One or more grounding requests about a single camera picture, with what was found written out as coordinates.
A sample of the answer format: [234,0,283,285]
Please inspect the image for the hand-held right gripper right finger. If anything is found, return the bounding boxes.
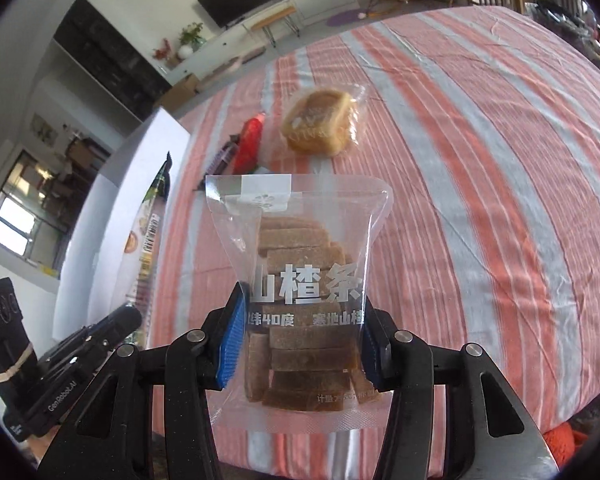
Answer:
[362,297,561,480]

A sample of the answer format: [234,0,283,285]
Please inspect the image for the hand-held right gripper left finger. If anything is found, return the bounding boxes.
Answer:
[37,281,251,480]

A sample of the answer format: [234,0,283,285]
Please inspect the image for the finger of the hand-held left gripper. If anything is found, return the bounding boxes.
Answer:
[82,304,144,356]

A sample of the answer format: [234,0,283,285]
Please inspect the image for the green white snack packet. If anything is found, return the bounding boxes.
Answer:
[122,150,173,346]

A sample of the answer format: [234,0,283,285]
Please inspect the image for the clear bag of brown strips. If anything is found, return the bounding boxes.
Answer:
[204,174,395,433]

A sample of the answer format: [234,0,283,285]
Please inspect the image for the white box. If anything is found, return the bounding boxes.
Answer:
[55,107,192,341]

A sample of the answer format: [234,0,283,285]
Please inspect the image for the brown chocolate bar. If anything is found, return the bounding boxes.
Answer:
[192,134,242,192]

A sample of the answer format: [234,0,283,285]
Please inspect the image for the red sausage stick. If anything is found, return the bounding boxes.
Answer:
[232,112,268,172]

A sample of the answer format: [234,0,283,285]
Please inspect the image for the bread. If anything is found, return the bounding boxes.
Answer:
[279,85,368,157]

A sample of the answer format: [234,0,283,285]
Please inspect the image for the distant room window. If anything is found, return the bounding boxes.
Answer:
[0,150,76,261]

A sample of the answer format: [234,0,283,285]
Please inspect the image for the orange fluffy blanket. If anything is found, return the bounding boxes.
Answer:
[542,422,588,466]

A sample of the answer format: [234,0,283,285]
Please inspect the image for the cardboard box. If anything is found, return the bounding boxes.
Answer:
[162,74,201,111]

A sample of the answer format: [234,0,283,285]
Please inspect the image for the black shelf cabinet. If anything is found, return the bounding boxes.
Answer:
[52,0,173,123]

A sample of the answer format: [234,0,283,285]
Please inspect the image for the red flowers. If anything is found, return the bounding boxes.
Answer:
[152,39,181,68]

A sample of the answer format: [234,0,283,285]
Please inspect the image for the green plant in vase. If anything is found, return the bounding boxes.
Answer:
[177,21,206,51]

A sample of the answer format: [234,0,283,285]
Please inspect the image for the wooden bench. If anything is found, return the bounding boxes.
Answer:
[250,4,301,47]

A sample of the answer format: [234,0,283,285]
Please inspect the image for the purple rug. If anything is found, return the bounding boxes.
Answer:
[326,8,366,28]

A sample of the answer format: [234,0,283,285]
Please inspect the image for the row of jars and bottles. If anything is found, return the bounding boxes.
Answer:
[530,0,600,76]

